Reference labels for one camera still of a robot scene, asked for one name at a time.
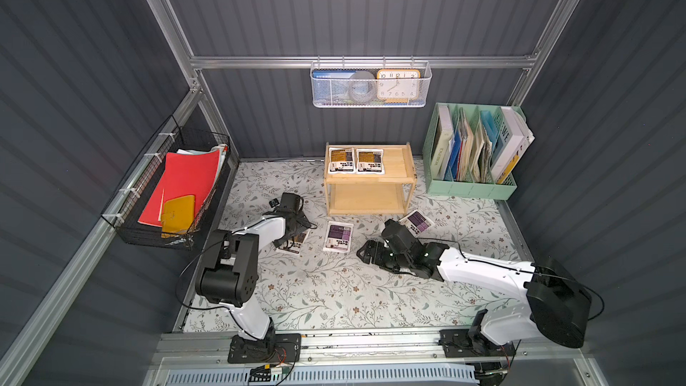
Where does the orange coffee bag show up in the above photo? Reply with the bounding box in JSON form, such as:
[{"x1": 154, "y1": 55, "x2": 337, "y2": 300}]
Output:
[
  {"x1": 276, "y1": 230, "x2": 310, "y2": 257},
  {"x1": 327, "y1": 147, "x2": 357, "y2": 174},
  {"x1": 356, "y1": 148, "x2": 385, "y2": 175}
]

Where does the purple coffee bag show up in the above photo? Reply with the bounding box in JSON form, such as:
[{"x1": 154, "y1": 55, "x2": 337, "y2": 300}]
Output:
[
  {"x1": 398, "y1": 209, "x2": 435, "y2": 237},
  {"x1": 323, "y1": 221, "x2": 354, "y2": 254}
]

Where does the green file organizer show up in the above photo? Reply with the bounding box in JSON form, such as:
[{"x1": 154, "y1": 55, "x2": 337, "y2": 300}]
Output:
[{"x1": 422, "y1": 103, "x2": 517, "y2": 201}]

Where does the wooden two-tier shelf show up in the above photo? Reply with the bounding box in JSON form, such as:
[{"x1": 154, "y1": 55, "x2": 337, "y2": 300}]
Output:
[{"x1": 323, "y1": 143, "x2": 417, "y2": 216}]

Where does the white thick book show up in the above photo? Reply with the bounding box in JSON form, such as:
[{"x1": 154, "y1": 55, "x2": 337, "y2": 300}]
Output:
[{"x1": 491, "y1": 107, "x2": 535, "y2": 184}]

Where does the blue box in basket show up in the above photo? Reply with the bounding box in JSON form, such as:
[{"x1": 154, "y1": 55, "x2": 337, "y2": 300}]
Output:
[{"x1": 311, "y1": 70, "x2": 355, "y2": 107}]

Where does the orange square clock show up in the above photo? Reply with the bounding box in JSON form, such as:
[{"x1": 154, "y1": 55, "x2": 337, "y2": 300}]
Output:
[{"x1": 376, "y1": 69, "x2": 422, "y2": 103}]

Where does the yellow notebook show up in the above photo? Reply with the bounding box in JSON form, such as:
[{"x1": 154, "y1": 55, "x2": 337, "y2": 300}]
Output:
[{"x1": 161, "y1": 195, "x2": 196, "y2": 238}]

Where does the floral table mat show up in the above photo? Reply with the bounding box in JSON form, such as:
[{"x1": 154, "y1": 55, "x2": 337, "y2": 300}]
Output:
[{"x1": 221, "y1": 160, "x2": 520, "y2": 330}]

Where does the black wire side basket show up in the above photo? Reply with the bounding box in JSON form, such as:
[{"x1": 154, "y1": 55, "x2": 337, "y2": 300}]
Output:
[{"x1": 102, "y1": 123, "x2": 232, "y2": 250}]

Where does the white wire hanging basket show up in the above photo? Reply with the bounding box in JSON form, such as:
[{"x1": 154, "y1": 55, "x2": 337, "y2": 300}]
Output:
[{"x1": 309, "y1": 61, "x2": 433, "y2": 109}]

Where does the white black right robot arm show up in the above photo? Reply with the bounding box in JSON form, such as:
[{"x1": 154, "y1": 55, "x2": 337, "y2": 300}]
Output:
[{"x1": 357, "y1": 220, "x2": 592, "y2": 355}]

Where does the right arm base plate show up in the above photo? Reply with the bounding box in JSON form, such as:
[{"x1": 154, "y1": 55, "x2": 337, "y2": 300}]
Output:
[{"x1": 438, "y1": 328, "x2": 516, "y2": 358}]

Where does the grey tape roll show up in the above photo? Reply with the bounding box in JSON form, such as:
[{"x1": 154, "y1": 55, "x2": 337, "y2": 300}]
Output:
[{"x1": 348, "y1": 71, "x2": 377, "y2": 105}]

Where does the red folder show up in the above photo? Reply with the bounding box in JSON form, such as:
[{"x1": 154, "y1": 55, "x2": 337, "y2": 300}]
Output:
[{"x1": 138, "y1": 145, "x2": 227, "y2": 229}]

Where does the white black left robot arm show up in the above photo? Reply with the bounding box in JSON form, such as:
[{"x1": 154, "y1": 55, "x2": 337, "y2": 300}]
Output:
[{"x1": 195, "y1": 192, "x2": 314, "y2": 342}]

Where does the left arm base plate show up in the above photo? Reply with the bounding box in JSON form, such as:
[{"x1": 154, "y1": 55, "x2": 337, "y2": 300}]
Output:
[{"x1": 227, "y1": 333, "x2": 302, "y2": 365}]

